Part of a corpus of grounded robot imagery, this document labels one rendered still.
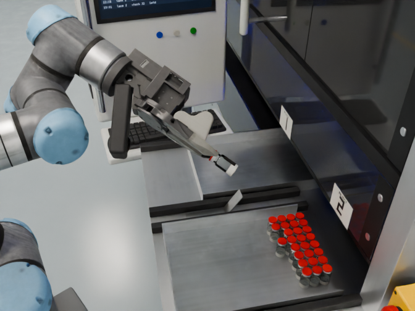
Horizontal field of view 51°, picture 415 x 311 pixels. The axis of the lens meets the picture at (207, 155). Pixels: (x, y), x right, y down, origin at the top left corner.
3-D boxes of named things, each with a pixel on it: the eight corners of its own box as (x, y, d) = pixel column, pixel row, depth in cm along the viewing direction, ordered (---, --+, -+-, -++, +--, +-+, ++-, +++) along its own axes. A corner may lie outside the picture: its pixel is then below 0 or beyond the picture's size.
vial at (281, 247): (283, 249, 100) (285, 236, 97) (286, 257, 98) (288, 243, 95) (273, 251, 100) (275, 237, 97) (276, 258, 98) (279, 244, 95)
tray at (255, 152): (291, 135, 138) (292, 126, 136) (324, 187, 118) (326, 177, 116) (186, 147, 133) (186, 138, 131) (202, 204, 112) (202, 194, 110)
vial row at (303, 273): (282, 227, 106) (285, 213, 103) (310, 287, 92) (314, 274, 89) (274, 228, 105) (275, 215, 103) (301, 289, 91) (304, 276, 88)
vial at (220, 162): (230, 177, 71) (209, 162, 71) (238, 166, 71) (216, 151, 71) (232, 176, 68) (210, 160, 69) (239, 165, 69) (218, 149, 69)
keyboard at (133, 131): (213, 111, 164) (213, 106, 163) (226, 131, 154) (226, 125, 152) (107, 131, 154) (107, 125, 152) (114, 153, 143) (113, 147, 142)
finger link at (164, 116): (194, 129, 65) (147, 97, 66) (188, 137, 65) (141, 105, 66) (194, 137, 70) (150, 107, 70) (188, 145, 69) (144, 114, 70)
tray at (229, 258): (295, 213, 110) (297, 203, 108) (340, 300, 89) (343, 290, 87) (162, 233, 104) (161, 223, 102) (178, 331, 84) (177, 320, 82)
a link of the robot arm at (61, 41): (38, 46, 76) (62, 4, 74) (89, 82, 75) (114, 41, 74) (12, 41, 68) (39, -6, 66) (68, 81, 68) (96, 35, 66)
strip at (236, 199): (238, 205, 112) (239, 189, 109) (241, 213, 110) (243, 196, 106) (185, 214, 110) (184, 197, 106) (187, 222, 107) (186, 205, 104)
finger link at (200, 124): (236, 127, 67) (187, 94, 68) (213, 157, 66) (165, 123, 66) (234, 132, 70) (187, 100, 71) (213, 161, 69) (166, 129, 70)
